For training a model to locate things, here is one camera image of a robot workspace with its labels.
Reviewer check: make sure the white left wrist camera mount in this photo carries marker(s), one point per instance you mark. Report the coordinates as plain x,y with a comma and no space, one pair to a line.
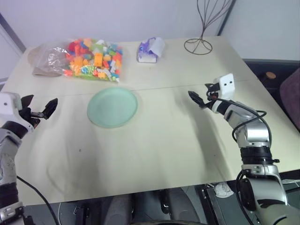
9,103

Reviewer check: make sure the light green round plate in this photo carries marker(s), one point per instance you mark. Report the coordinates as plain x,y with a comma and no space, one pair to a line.
112,107

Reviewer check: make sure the purple upholstered chair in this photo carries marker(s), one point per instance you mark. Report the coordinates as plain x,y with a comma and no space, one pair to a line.
291,98

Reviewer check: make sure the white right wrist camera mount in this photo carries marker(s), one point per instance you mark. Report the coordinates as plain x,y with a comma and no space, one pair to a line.
226,86

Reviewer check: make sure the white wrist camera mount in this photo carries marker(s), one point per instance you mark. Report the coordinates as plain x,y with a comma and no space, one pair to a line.
226,86
9,103

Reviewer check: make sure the plastic bag of colourful blocks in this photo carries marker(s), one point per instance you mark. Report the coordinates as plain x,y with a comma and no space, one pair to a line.
96,59

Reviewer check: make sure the brown paper bag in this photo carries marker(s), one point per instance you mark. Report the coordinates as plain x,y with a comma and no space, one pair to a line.
37,70

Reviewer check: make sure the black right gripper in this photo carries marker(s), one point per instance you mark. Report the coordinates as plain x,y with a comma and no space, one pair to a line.
212,95

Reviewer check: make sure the crumpled white paper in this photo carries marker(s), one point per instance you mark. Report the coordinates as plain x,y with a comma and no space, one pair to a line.
223,189

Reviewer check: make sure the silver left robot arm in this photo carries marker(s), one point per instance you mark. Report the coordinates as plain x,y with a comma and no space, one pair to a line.
7,159

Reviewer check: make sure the dark cabinet with wooden knob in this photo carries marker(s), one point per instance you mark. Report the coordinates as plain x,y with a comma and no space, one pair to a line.
262,68

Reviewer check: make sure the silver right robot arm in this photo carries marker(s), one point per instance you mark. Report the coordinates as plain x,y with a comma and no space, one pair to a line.
255,132

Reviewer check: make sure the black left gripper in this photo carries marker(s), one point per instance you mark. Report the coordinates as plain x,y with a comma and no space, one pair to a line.
29,116

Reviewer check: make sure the purple white tissue pack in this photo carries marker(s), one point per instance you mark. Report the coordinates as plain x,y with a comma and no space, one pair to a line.
148,50

